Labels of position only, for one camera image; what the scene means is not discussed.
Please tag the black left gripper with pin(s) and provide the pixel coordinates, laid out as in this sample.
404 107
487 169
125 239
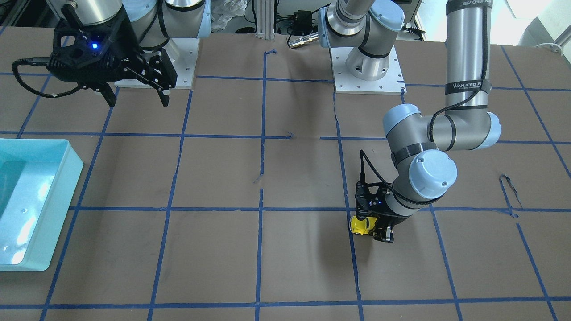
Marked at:
398 220

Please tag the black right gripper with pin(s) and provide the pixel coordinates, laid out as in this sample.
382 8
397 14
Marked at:
119 41

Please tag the yellow toy beetle car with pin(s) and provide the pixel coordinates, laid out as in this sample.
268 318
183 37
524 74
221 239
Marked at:
357 226

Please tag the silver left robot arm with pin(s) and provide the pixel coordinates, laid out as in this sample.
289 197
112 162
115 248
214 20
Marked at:
419 144

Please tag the teal plastic storage bin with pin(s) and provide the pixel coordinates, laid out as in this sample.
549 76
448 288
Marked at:
37 182

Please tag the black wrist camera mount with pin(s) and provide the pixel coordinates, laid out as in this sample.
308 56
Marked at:
371 199

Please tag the aluminium frame post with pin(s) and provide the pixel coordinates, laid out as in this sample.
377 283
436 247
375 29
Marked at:
265 19

